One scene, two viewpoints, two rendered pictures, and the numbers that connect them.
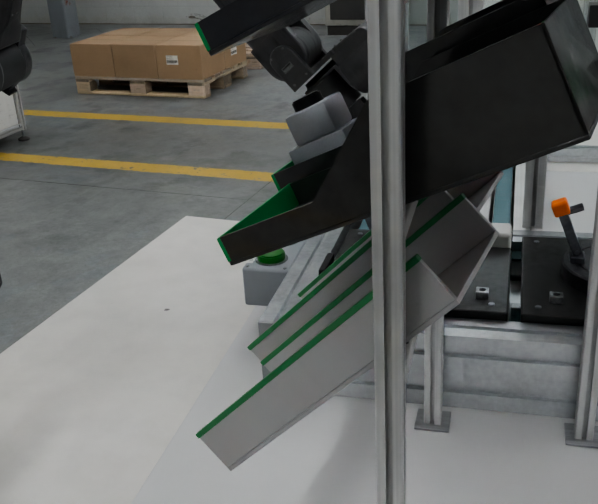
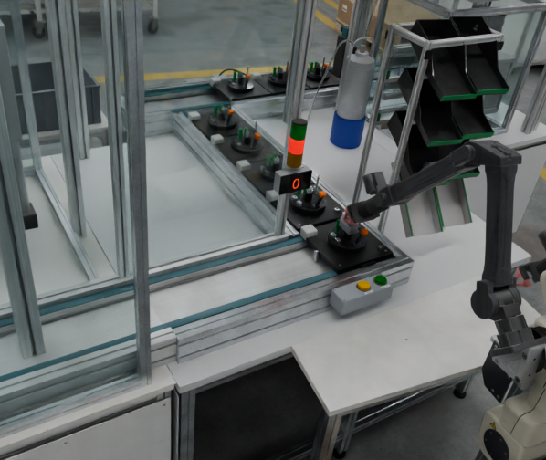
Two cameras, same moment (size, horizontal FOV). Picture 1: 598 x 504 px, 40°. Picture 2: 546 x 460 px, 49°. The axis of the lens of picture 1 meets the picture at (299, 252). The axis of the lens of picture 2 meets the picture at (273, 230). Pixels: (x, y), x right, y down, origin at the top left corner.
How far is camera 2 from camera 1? 2.74 m
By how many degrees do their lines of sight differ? 110
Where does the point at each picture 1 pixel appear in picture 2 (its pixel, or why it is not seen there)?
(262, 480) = (433, 263)
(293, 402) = (461, 195)
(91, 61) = not seen: outside the picture
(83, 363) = (456, 334)
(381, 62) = not seen: hidden behind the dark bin
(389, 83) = not seen: hidden behind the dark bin
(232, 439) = (467, 215)
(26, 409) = (485, 328)
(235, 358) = (404, 298)
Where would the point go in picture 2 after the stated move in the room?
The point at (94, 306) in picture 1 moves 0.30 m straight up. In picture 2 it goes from (434, 365) to (461, 292)
